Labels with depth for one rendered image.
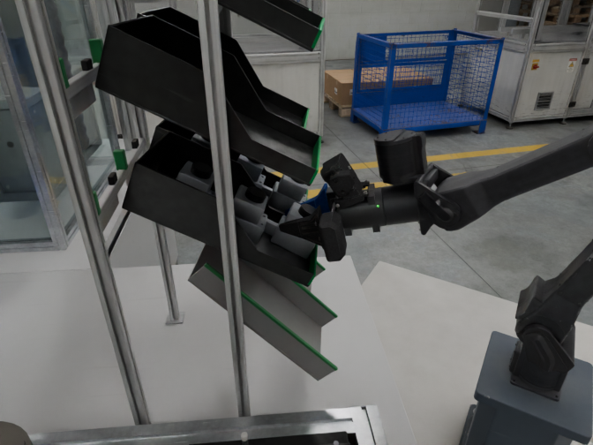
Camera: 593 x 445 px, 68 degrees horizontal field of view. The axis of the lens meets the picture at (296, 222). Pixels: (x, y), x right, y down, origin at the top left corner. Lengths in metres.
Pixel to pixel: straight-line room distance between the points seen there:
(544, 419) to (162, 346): 0.74
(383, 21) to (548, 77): 4.59
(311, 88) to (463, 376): 3.80
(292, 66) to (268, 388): 3.77
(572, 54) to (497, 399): 5.37
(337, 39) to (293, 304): 8.65
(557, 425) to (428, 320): 0.47
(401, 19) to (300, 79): 5.55
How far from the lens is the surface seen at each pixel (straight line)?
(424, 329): 1.10
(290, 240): 0.67
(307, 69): 4.48
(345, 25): 9.35
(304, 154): 0.64
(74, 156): 0.56
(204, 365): 1.00
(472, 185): 0.60
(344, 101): 5.56
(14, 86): 1.32
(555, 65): 5.81
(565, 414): 0.75
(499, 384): 0.75
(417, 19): 9.98
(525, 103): 5.71
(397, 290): 1.19
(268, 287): 0.81
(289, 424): 0.77
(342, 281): 1.20
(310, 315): 0.85
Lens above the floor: 1.59
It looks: 30 degrees down
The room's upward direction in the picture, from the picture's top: straight up
